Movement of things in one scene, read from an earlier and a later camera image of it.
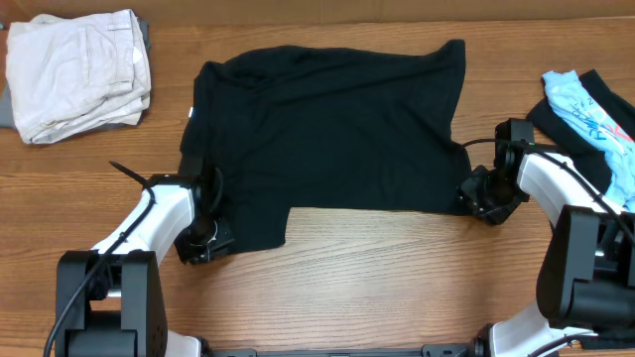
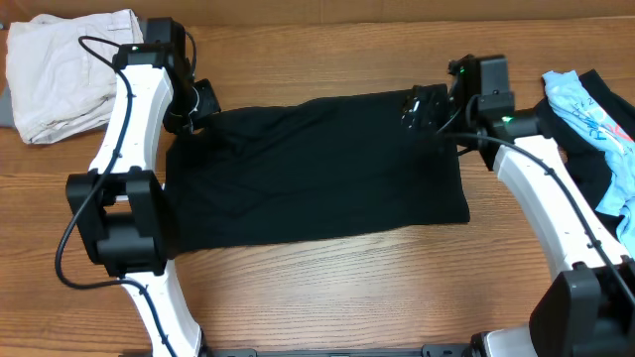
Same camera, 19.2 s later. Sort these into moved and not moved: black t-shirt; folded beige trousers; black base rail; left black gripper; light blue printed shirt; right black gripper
Moved: left black gripper; black t-shirt; right black gripper
Not moved: folded beige trousers; black base rail; light blue printed shirt
